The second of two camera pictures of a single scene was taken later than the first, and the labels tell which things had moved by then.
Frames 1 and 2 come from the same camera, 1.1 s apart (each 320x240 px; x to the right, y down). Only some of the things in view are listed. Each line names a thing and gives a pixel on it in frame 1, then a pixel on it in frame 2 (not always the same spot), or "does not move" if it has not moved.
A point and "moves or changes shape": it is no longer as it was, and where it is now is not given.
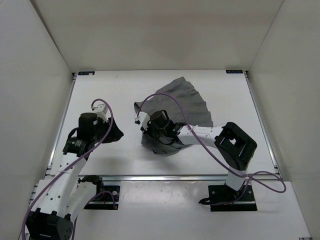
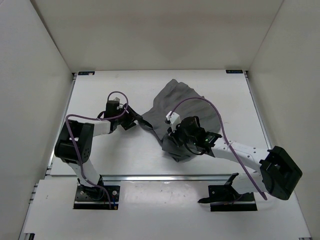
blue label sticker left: x=86 y=73 does not move
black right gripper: x=147 y=132 → x=173 y=130
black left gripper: x=116 y=132 → x=131 y=117
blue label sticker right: x=234 y=71 does not move
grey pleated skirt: x=196 y=109 moves or changes shape
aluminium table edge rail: x=186 y=178 does not move
